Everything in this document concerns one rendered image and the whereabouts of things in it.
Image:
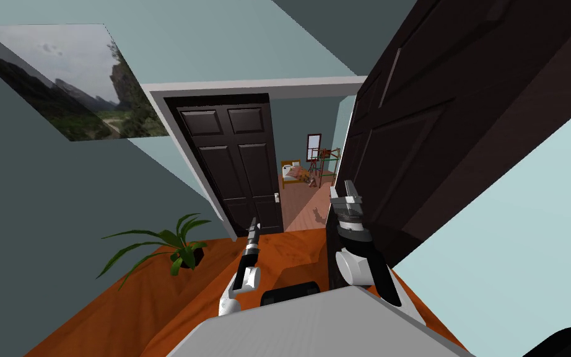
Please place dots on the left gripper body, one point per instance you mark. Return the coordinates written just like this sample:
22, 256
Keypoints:
254, 235

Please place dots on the red framed window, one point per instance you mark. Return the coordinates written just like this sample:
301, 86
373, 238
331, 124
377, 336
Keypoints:
313, 147

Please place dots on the dark panelled door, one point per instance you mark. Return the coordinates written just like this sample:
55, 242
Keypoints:
236, 158

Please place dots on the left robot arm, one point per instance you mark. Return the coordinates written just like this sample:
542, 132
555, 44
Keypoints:
246, 277

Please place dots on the mountain landscape wall picture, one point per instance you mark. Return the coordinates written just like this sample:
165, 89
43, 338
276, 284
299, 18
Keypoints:
67, 84

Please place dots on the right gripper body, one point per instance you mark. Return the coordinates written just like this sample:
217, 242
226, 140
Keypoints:
349, 212

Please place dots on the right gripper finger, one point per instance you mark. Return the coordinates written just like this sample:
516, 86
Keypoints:
333, 193
351, 189

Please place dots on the wooden bed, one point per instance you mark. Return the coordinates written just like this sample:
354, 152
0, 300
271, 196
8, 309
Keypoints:
294, 173

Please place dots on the dark brown door leaf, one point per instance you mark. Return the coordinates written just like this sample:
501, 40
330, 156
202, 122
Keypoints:
439, 124

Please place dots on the green potted plant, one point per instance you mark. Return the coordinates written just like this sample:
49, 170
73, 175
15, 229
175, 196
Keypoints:
181, 245

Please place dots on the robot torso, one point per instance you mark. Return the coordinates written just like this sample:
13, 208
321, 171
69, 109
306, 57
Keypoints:
315, 327

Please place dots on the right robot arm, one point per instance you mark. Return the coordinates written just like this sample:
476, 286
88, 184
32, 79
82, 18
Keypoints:
365, 263

